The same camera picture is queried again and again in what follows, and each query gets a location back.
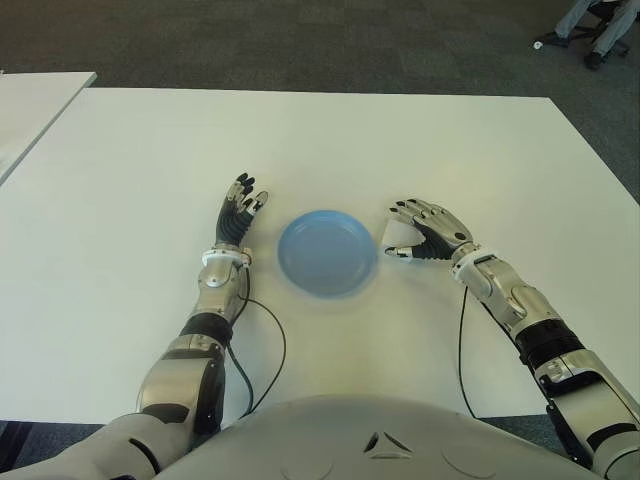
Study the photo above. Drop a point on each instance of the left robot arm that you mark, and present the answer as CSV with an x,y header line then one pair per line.
x,y
215,280

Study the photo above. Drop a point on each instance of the blue plate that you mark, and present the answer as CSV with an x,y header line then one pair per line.
x,y
325,255

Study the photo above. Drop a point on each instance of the black office chair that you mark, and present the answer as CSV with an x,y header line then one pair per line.
x,y
575,36

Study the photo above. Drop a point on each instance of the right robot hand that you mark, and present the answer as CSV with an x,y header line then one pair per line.
x,y
445,225

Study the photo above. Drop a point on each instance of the white charger block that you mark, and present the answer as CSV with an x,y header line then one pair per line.
x,y
400,234

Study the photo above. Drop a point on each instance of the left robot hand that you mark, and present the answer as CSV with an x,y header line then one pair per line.
x,y
231,225

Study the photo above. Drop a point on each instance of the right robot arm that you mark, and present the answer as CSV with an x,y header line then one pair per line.
x,y
500,285

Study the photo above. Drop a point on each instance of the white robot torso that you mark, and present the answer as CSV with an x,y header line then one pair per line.
x,y
375,440

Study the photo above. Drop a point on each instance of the white side table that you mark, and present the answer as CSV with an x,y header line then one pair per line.
x,y
35,102

